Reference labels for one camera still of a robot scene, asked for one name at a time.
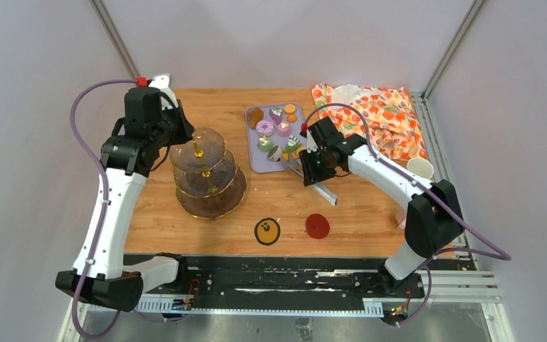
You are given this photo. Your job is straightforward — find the red round coaster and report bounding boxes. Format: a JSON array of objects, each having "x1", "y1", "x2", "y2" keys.
[{"x1": 305, "y1": 214, "x2": 330, "y2": 239}]

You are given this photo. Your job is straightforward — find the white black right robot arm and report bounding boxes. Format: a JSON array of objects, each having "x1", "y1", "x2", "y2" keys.
[{"x1": 299, "y1": 118, "x2": 464, "y2": 297}]

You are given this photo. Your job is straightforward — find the round yellow biscuit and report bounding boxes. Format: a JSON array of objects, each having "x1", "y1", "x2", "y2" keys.
[{"x1": 294, "y1": 147, "x2": 306, "y2": 158}]

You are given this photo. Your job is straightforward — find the purple heart cake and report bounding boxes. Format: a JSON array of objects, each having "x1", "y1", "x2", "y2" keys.
[{"x1": 269, "y1": 107, "x2": 283, "y2": 125}]

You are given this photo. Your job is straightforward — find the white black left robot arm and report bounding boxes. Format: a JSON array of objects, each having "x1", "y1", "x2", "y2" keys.
[{"x1": 55, "y1": 85, "x2": 194, "y2": 312}]

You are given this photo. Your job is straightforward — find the light green mug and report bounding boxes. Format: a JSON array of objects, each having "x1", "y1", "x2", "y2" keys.
[{"x1": 406, "y1": 157, "x2": 434, "y2": 182}]

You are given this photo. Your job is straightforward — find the metal serving tongs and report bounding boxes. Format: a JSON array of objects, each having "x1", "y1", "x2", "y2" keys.
[{"x1": 279, "y1": 157, "x2": 338, "y2": 206}]

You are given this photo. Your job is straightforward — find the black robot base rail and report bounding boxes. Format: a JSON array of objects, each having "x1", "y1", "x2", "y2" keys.
[{"x1": 137, "y1": 255, "x2": 431, "y2": 326}]

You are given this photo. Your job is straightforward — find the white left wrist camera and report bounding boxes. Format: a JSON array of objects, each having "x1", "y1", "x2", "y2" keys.
[{"x1": 149, "y1": 73, "x2": 179, "y2": 110}]

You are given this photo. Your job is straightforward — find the pink sugared dome cake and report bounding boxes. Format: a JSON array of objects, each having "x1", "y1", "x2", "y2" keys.
[{"x1": 276, "y1": 121, "x2": 292, "y2": 137}]

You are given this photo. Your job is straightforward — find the floral orange cloth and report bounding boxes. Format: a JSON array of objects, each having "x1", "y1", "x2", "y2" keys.
[{"x1": 311, "y1": 83, "x2": 428, "y2": 160}]

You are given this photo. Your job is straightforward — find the orange round tart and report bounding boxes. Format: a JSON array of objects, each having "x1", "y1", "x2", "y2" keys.
[{"x1": 283, "y1": 103, "x2": 296, "y2": 115}]

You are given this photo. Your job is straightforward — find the three-tier glass cake stand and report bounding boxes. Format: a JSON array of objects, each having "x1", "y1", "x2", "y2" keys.
[{"x1": 170, "y1": 127, "x2": 247, "y2": 219}]

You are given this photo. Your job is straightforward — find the green layered cake slice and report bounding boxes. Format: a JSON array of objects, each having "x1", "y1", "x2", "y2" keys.
[{"x1": 283, "y1": 135, "x2": 303, "y2": 154}]

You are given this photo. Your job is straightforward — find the lavender dessert tray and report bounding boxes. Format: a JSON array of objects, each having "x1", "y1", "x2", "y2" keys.
[{"x1": 245, "y1": 102, "x2": 307, "y2": 174}]

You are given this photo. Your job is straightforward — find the yellow chick coaster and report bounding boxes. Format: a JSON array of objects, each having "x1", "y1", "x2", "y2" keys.
[{"x1": 254, "y1": 217, "x2": 281, "y2": 246}]

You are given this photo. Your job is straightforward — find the brown cookie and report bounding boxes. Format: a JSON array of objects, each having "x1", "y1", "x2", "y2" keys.
[{"x1": 246, "y1": 108, "x2": 264, "y2": 130}]

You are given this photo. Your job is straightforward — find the small orange shell cookie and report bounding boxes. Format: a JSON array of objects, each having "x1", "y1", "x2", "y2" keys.
[{"x1": 286, "y1": 113, "x2": 298, "y2": 123}]

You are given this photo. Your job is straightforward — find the green sugared dome cake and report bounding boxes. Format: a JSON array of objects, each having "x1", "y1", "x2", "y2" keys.
[{"x1": 256, "y1": 136, "x2": 274, "y2": 153}]

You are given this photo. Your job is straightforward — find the grey chocolate cone cake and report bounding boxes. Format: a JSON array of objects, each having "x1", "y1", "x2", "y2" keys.
[{"x1": 267, "y1": 145, "x2": 283, "y2": 162}]

